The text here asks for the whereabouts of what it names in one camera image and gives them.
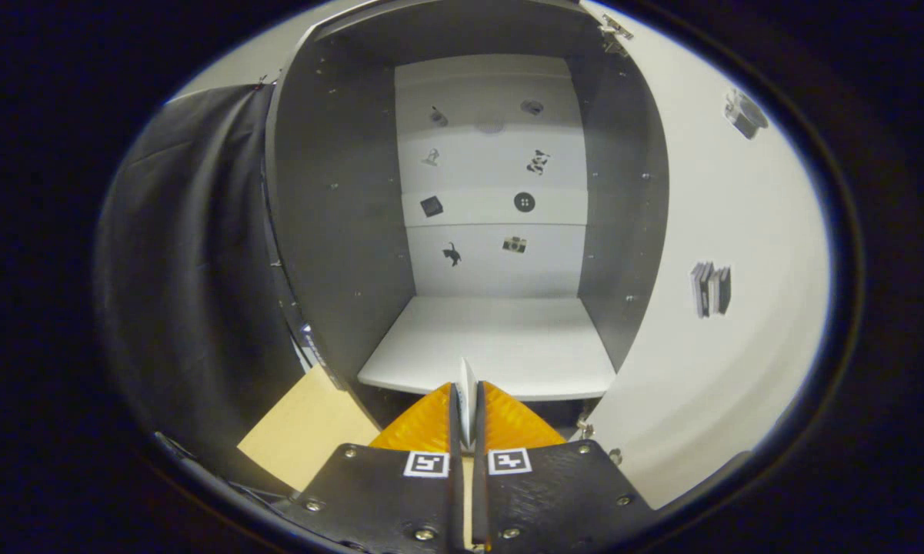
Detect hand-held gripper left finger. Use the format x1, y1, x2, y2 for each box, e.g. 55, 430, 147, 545
273, 381, 464, 554

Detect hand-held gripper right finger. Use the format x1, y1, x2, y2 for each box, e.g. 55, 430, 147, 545
471, 379, 659, 554

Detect pale blue plastic bottle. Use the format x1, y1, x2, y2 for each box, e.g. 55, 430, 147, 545
456, 356, 479, 451

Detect white cabinet door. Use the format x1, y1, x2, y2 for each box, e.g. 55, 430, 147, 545
581, 0, 832, 509

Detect metal door hinge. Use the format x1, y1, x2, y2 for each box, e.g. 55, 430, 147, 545
575, 415, 624, 466
599, 14, 635, 56

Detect upright dark books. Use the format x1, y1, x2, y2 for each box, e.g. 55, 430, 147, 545
296, 323, 347, 389

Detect white cabinet shelf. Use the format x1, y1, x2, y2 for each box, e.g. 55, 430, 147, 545
358, 296, 616, 402

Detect black backdrop cloth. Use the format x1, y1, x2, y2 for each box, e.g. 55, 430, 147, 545
96, 83, 332, 493

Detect dark grey cabinet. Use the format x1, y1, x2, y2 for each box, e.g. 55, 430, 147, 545
265, 0, 670, 432

